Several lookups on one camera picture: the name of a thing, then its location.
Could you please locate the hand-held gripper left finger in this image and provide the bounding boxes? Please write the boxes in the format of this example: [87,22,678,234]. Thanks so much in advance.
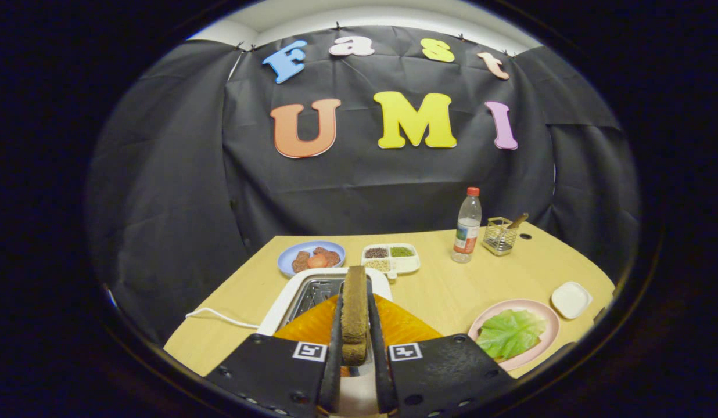
[207,293,344,415]

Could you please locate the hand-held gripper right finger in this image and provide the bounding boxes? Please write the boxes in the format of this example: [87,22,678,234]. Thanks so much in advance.
[367,279,517,415]

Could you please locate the green lettuce leaf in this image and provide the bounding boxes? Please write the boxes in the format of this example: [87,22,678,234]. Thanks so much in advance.
[476,309,547,361]

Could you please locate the brown bread slice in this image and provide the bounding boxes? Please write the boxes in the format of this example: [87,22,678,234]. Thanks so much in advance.
[340,265,371,367]

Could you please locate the white toaster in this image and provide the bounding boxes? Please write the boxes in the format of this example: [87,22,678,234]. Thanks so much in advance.
[257,267,394,417]

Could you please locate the pink round plate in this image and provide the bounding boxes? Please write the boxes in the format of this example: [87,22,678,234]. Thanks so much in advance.
[467,299,561,372]

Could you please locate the blue round plate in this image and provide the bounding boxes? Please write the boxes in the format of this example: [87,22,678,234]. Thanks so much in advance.
[277,240,347,278]

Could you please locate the white divided condiment tray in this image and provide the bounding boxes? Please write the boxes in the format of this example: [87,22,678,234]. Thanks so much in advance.
[361,243,421,280]

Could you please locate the clear plastic water bottle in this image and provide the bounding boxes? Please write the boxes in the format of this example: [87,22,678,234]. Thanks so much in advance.
[451,186,483,264]

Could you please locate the white square plate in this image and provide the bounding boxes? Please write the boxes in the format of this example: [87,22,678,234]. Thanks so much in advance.
[551,281,593,320]

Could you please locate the black backdrop cloth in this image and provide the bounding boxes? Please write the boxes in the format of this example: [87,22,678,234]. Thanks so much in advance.
[86,26,641,344]

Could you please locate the white toaster cable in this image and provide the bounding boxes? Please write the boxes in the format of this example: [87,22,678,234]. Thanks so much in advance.
[185,307,261,330]

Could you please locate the wire mesh utensil holder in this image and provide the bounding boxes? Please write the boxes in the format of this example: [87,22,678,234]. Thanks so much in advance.
[482,217,519,257]

